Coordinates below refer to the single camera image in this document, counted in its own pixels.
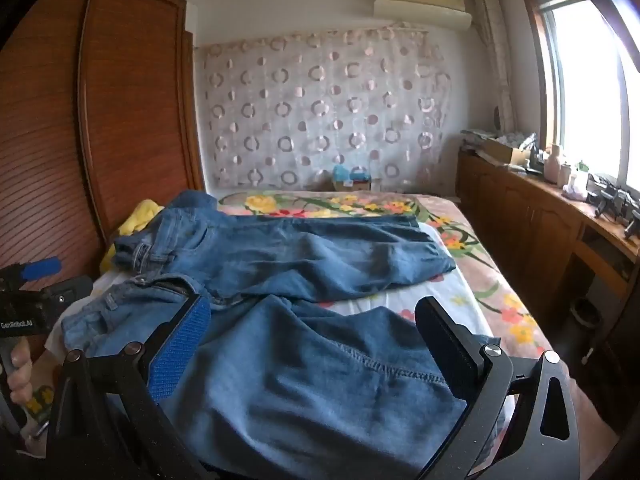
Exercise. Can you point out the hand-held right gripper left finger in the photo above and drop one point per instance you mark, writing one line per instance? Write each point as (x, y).
(180, 345)

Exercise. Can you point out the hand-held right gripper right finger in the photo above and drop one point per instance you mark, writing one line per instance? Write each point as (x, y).
(445, 350)

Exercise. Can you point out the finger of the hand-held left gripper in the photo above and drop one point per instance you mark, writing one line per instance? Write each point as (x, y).
(42, 267)

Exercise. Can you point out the light blue jeans pants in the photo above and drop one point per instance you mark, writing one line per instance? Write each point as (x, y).
(300, 385)

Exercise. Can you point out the faded blue jeans pants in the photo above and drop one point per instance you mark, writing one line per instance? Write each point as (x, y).
(300, 255)

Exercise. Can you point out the dark blue jeans pants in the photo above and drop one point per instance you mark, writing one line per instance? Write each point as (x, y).
(195, 201)

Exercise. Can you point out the person's left hand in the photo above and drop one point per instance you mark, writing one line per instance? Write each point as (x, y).
(19, 372)

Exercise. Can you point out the strawberry printed bed sheet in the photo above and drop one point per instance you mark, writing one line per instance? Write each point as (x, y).
(400, 305)

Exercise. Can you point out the floral blanket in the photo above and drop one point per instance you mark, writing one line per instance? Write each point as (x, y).
(475, 260)

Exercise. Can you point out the flower printed paper bag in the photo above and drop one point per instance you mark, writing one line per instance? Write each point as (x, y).
(42, 400)

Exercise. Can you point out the dark trash bin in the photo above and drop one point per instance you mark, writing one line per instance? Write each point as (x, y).
(585, 310)

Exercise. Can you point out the wooden cabinet row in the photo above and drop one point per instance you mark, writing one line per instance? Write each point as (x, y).
(525, 220)

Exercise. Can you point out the wooden slatted wardrobe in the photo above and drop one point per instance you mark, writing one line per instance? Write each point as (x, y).
(125, 110)

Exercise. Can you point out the small cardboard box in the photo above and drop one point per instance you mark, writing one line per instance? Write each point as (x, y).
(352, 185)

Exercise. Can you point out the open cardboard box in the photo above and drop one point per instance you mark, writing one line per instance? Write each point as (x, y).
(500, 152)

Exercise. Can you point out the pink plastic bag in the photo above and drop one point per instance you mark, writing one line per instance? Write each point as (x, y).
(574, 190)

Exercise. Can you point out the blue plastic bag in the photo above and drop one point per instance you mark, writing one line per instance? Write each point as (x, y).
(341, 172)

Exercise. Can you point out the stack of papers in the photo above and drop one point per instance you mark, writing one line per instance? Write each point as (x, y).
(475, 137)

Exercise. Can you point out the green capped bottle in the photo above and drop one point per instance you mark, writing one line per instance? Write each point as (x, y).
(581, 180)

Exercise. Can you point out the black spare gripper device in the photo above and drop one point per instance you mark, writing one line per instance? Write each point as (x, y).
(607, 200)
(632, 225)

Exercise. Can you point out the window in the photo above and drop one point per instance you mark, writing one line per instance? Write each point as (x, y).
(590, 100)

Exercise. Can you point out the patterned window curtain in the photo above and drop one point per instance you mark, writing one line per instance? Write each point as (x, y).
(492, 60)

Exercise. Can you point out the cream air conditioner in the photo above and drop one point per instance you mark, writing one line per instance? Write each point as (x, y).
(420, 7)

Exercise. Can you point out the dark oval wall ornament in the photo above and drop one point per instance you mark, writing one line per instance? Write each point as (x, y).
(496, 119)

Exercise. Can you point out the circle patterned wall curtain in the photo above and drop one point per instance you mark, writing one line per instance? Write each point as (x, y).
(325, 110)

